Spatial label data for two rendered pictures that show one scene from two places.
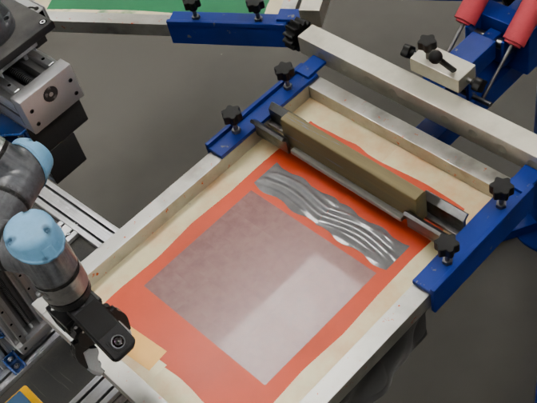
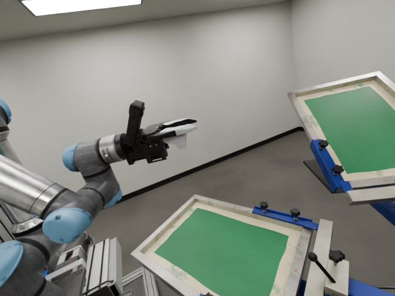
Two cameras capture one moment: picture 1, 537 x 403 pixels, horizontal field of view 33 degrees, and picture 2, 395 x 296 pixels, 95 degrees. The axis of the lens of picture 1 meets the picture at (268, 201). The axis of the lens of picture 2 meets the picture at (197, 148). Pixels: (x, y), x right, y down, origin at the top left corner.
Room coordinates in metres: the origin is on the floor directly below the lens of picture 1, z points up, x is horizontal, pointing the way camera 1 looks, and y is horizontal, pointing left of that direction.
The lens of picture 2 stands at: (1.39, -0.17, 1.76)
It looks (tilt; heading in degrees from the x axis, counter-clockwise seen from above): 18 degrees down; 17
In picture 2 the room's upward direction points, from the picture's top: 15 degrees counter-clockwise
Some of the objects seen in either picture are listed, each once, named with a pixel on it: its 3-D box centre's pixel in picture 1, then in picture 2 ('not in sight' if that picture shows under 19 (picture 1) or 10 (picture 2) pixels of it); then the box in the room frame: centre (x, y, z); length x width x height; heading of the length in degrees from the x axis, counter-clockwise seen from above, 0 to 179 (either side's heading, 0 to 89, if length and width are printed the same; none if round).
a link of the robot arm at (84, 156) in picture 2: not in sight; (89, 155); (1.78, 0.25, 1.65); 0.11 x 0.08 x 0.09; 102
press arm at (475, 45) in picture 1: (459, 67); not in sight; (1.37, -0.46, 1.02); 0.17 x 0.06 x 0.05; 123
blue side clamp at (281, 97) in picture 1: (264, 117); not in sight; (1.42, -0.04, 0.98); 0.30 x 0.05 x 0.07; 123
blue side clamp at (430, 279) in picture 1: (475, 241); not in sight; (0.96, -0.35, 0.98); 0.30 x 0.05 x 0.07; 123
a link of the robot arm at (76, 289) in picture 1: (59, 281); not in sight; (0.87, 0.34, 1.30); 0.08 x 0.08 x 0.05
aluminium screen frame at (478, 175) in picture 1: (280, 252); not in sight; (1.06, 0.01, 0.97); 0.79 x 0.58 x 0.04; 123
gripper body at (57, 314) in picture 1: (77, 306); not in sight; (0.87, 0.34, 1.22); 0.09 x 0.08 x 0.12; 33
